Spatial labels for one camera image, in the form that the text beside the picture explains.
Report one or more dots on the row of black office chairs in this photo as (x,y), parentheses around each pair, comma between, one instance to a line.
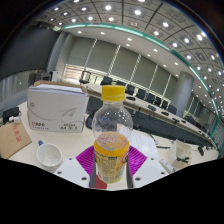
(150,98)

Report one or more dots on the black desk microphone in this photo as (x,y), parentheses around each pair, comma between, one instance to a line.
(200,150)

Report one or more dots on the white remote control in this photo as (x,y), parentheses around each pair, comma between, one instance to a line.
(166,165)

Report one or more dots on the round ceiling lights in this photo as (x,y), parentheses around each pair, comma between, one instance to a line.
(137,12)

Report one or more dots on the white copy paper carton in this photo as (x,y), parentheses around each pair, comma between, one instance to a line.
(56,110)

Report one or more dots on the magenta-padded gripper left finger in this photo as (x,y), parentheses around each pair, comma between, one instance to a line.
(70,169)

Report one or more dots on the black stapler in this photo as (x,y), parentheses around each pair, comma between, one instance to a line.
(182,159)

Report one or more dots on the black power adapter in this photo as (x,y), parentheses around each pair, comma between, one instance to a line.
(10,113)

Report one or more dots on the yellow-capped clear drink bottle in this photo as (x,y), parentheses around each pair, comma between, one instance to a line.
(110,160)

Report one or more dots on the white patterned mug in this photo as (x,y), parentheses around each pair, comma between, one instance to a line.
(49,156)

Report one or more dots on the brown paper envelope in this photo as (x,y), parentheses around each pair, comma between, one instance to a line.
(13,138)

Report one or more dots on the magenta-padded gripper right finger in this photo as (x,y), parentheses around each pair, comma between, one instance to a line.
(151,168)

